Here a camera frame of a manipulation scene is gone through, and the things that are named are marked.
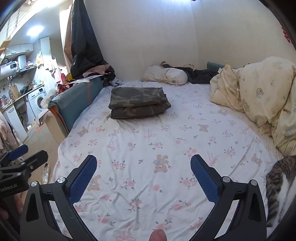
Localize beige pillow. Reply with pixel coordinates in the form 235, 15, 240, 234
140, 65, 188, 86

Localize floral white bed sheet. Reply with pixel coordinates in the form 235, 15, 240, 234
53, 83, 282, 240

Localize white paper sheet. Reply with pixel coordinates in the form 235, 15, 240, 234
71, 75, 103, 84

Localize person's right hand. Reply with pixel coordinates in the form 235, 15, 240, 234
149, 229, 167, 241

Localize camouflage pants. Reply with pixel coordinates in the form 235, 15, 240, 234
108, 87, 171, 120

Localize teal bed footboard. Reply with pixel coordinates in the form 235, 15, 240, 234
48, 77, 103, 137

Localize cream bear print duvet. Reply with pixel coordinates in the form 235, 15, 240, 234
210, 56, 295, 156

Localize teal cushion by wall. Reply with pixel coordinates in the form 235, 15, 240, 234
207, 61, 225, 73

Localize person's left hand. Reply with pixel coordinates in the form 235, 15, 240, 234
1, 194, 23, 219

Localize black clothes by wall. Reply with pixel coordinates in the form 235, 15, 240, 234
161, 61, 218, 84

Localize tabby cat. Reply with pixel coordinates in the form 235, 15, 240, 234
266, 156, 295, 227

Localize pink blanket on chair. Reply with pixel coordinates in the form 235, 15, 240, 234
0, 113, 19, 151

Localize white washing machine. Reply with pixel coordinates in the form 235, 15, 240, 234
27, 85, 46, 118

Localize dark hanging clothes pile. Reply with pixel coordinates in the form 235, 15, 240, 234
64, 1, 123, 87

